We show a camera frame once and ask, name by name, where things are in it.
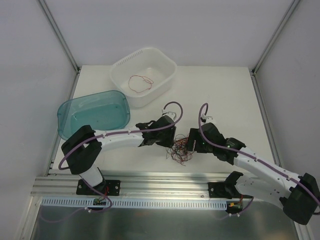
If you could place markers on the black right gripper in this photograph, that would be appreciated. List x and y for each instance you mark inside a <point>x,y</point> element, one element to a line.
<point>193,142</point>

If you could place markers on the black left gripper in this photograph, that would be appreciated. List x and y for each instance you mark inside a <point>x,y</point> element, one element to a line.
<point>169,133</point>

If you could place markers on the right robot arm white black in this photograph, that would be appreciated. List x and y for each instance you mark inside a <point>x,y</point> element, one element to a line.
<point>297,195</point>

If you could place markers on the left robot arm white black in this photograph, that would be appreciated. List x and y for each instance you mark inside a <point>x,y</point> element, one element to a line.
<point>83,147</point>

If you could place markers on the teal translucent plastic bin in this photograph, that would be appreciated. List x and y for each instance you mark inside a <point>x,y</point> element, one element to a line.
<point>104,111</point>

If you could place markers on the white plastic basket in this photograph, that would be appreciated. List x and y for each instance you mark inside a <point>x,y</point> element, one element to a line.
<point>143,75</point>

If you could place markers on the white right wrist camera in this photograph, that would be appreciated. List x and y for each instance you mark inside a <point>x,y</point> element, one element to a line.
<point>205,119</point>

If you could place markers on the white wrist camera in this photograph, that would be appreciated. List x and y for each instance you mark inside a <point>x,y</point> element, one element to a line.
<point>170,114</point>
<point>205,119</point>

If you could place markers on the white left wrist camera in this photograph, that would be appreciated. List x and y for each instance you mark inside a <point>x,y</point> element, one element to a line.
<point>170,114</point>

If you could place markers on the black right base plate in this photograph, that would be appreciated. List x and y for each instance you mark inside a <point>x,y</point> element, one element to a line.
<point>217,190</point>

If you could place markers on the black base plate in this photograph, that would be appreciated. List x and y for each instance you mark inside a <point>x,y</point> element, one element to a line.
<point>217,190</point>
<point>108,187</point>

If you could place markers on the aluminium mounting rail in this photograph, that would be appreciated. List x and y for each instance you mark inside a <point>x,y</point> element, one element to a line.
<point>136,185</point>

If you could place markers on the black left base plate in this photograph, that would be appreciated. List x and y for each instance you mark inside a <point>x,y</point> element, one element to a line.
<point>108,187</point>

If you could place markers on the white slotted cable duct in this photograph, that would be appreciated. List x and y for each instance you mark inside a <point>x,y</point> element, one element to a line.
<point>134,203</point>

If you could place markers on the right aluminium frame post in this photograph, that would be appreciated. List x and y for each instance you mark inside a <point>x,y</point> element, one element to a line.
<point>276,34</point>

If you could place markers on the aluminium frame post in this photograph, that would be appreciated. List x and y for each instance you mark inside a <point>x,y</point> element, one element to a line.
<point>57,32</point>
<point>276,34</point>

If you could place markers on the left aluminium frame post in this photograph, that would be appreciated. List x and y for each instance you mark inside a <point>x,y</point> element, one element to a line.
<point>57,32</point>

